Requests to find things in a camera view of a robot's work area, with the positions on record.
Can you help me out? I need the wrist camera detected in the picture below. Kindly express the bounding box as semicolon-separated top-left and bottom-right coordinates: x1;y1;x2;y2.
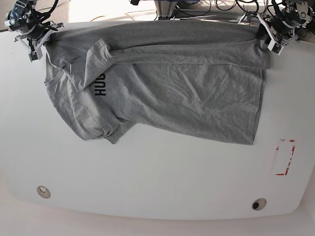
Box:
29;49;43;62
267;40;283;55

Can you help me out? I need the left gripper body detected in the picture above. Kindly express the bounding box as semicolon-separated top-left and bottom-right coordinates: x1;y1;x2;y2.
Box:
257;14;299;46

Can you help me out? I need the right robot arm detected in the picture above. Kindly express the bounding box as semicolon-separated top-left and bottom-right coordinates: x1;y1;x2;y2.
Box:
4;0;64;61

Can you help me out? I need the red tape rectangle marking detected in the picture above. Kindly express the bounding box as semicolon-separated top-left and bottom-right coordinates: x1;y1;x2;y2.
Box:
273;139;296;176

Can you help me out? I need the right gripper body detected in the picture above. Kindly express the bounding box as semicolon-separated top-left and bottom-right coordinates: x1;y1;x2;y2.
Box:
14;21;64;54

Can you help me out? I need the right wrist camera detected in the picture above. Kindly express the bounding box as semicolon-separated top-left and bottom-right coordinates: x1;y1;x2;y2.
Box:
29;49;43;62

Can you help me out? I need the grey printed t-shirt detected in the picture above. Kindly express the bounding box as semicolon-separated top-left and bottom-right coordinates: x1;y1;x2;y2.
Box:
45;21;270;145

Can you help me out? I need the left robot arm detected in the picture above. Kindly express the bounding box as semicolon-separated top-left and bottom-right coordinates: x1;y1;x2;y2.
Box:
255;0;315;52

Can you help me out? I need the aluminium frame stand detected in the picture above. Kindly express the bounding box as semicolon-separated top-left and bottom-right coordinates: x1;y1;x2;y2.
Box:
154;0;178;20

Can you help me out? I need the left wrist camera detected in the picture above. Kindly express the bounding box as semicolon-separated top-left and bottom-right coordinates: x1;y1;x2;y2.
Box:
267;40;283;55

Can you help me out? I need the dark table grommet hole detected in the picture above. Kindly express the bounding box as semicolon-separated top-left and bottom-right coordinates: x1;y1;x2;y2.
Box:
252;198;267;211

